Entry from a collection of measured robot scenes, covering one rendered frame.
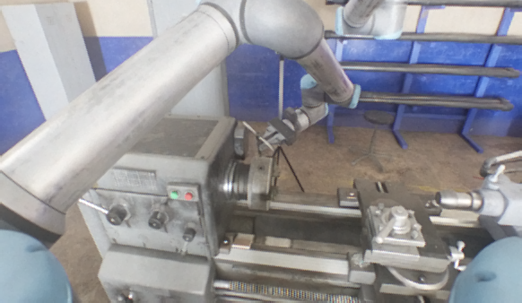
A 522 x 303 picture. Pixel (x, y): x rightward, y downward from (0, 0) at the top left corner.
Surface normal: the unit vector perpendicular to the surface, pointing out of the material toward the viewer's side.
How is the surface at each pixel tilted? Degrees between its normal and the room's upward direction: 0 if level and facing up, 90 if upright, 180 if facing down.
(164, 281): 32
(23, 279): 5
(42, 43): 90
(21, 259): 5
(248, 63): 90
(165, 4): 90
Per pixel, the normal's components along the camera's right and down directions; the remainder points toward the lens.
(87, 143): 0.68, 0.00
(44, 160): 0.45, -0.26
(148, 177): -0.15, 0.48
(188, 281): -0.08, -0.49
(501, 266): -0.16, -0.89
